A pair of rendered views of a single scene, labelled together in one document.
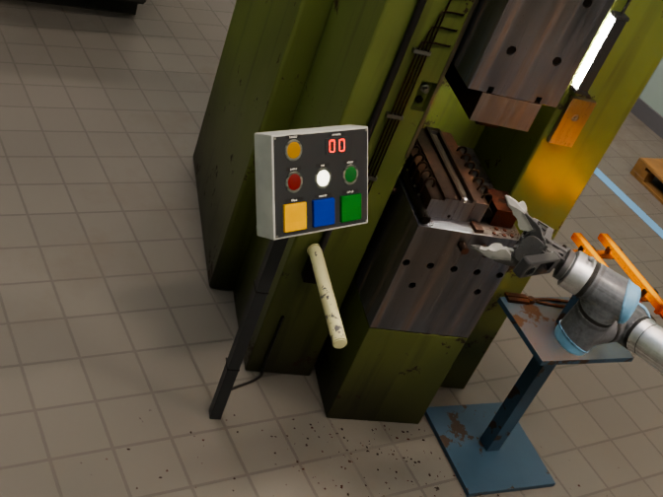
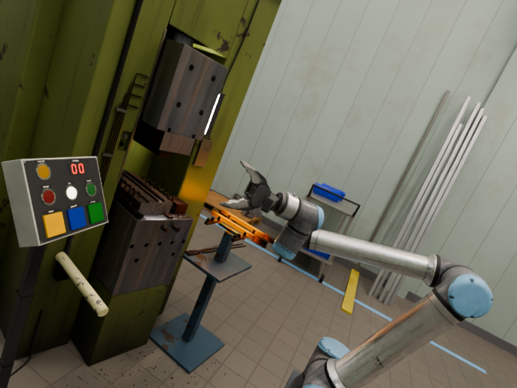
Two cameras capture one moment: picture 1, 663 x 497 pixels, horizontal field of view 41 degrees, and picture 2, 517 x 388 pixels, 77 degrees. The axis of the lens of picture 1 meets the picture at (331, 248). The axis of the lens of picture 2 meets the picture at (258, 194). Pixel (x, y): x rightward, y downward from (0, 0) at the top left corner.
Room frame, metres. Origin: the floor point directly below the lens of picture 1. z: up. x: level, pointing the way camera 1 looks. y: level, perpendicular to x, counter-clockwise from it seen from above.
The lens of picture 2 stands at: (0.83, 0.15, 1.59)
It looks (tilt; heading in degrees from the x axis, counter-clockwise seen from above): 12 degrees down; 328
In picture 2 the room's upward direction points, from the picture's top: 23 degrees clockwise
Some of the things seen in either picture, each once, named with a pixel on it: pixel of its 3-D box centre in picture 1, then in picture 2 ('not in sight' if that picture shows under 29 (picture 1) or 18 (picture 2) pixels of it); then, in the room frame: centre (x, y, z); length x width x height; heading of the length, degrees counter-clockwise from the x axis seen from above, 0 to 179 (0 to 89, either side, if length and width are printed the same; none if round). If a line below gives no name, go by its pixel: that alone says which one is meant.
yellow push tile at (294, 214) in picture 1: (294, 216); (53, 224); (1.99, 0.13, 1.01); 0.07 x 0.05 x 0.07; 140
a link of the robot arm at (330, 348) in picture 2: not in sight; (328, 364); (1.55, -0.94, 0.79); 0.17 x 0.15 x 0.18; 133
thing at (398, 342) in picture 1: (378, 324); (108, 294); (2.68, -0.28, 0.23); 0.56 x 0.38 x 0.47; 25
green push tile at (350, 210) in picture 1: (349, 207); (95, 212); (2.14, 0.00, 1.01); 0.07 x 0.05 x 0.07; 140
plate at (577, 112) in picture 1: (571, 121); (202, 152); (2.71, -0.55, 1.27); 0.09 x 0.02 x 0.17; 115
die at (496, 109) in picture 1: (482, 77); (155, 130); (2.65, -0.23, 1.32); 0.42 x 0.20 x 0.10; 25
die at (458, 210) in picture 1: (438, 171); (135, 190); (2.65, -0.23, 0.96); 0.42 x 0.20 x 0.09; 25
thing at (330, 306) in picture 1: (327, 294); (81, 282); (2.23, -0.04, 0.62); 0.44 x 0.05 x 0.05; 25
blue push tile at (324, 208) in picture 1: (323, 212); (75, 218); (2.07, 0.06, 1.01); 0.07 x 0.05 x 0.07; 140
